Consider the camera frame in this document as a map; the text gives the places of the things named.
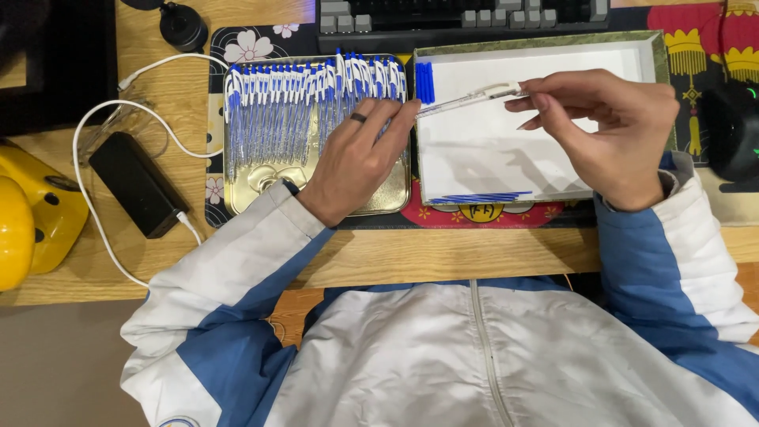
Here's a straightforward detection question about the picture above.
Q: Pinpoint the black power bank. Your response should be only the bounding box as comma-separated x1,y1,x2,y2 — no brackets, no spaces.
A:
89,132,190,240

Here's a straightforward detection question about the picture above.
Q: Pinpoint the floral printed desk mat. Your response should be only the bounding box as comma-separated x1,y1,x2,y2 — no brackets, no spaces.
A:
204,2,759,230

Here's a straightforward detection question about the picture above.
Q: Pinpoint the bunch of blue pen refills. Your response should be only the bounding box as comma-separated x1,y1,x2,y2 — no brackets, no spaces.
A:
427,190,534,205

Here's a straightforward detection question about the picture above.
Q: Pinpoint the clear pen barrel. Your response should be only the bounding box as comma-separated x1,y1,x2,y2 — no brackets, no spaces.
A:
415,81,526,119

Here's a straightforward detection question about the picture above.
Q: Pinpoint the person's right hand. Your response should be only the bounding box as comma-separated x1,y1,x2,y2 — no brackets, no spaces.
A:
504,68,680,212

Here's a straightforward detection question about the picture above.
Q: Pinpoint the gold metal tray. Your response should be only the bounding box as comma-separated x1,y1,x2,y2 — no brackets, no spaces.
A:
223,55,412,216

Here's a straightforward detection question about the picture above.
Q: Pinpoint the cluster of blue pen caps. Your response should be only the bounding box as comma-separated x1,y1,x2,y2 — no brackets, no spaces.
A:
415,62,436,105

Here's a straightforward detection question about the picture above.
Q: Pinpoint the white box lid green rim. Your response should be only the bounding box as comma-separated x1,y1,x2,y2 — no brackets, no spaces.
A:
413,30,677,207

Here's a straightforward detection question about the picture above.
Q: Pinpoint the person's left hand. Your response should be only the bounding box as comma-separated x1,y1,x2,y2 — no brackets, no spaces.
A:
295,96,423,229

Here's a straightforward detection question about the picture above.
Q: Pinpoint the yellow plastic toy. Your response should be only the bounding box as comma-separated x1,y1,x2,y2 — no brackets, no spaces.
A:
0,139,90,293

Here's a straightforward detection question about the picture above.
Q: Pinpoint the row of blue white pens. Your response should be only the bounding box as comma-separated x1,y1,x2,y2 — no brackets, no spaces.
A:
224,49,410,180

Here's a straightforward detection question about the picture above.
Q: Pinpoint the white charging cable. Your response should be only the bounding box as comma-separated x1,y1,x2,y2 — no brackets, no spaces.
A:
117,53,230,93
72,99,225,289

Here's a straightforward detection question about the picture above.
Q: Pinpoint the white and blue jacket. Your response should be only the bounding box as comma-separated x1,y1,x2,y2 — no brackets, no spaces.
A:
264,278,759,427

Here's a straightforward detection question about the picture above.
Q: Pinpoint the black mouse cable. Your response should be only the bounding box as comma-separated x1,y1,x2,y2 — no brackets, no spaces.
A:
717,0,731,81

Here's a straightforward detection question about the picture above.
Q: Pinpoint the black round device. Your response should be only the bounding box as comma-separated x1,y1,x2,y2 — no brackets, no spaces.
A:
120,0,210,53

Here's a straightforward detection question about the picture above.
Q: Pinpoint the black monitor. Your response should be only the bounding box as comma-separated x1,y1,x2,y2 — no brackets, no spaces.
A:
0,0,119,138

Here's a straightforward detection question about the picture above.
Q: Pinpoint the black grey keyboard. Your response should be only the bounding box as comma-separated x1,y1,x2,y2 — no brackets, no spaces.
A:
316,0,612,53

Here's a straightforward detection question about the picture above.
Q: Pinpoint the black computer mouse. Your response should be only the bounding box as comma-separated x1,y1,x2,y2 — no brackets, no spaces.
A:
702,79,759,194

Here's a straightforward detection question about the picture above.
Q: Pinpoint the clear plastic wrapper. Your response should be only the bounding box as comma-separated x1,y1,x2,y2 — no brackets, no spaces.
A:
77,98,170,165

